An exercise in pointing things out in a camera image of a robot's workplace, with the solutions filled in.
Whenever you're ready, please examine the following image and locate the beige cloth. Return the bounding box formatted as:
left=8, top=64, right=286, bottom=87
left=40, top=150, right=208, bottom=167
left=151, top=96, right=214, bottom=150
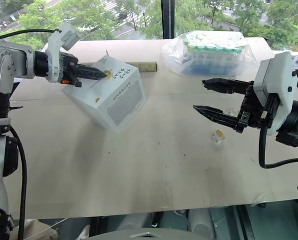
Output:
left=20, top=218, right=60, bottom=240

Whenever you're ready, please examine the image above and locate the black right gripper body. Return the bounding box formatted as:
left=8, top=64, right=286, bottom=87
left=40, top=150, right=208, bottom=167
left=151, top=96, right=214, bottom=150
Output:
left=238, top=80, right=281, bottom=133

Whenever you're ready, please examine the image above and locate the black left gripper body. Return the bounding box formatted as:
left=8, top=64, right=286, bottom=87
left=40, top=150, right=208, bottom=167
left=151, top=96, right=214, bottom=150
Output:
left=58, top=52, right=83, bottom=89

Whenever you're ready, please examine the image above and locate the white cardboard box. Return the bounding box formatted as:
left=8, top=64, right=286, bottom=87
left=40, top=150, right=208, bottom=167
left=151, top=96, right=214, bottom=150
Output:
left=61, top=55, right=148, bottom=134

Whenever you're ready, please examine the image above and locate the dark window frame post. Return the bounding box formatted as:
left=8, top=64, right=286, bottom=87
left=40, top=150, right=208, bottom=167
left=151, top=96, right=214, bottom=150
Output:
left=161, top=0, right=176, bottom=40

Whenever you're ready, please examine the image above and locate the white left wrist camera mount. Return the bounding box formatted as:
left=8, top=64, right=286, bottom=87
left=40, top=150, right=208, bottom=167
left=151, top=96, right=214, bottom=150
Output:
left=44, top=21, right=80, bottom=84

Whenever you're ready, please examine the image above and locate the clear plastic bag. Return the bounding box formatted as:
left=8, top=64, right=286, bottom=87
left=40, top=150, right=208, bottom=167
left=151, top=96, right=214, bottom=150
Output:
left=160, top=30, right=256, bottom=78

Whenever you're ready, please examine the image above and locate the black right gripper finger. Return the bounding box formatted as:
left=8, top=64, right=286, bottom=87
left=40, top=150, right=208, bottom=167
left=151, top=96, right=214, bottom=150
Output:
left=192, top=104, right=244, bottom=134
left=201, top=77, right=250, bottom=95

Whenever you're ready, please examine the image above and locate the pack of green-capped bottles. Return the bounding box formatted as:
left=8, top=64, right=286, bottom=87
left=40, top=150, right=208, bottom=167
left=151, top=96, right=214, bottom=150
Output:
left=182, top=31, right=247, bottom=76

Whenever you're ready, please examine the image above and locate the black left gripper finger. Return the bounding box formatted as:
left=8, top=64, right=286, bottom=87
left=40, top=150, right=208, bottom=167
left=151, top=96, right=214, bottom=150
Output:
left=77, top=71, right=106, bottom=81
left=77, top=64, right=107, bottom=76

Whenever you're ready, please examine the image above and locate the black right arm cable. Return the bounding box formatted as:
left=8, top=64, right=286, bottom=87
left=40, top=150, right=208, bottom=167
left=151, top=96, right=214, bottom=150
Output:
left=259, top=124, right=298, bottom=191

